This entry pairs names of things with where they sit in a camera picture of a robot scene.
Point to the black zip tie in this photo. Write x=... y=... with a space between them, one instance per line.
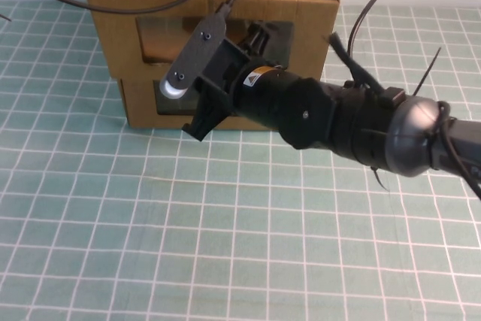
x=379 y=178
x=426 y=73

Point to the cardboard shoe box with window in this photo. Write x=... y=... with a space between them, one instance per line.
x=139 y=106

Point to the cardboard drawer with window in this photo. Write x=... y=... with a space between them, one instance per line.
x=116 y=28

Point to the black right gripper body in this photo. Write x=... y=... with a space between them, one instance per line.
x=210 y=110

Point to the black wrist camera silver end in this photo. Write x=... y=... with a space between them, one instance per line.
x=197 y=54

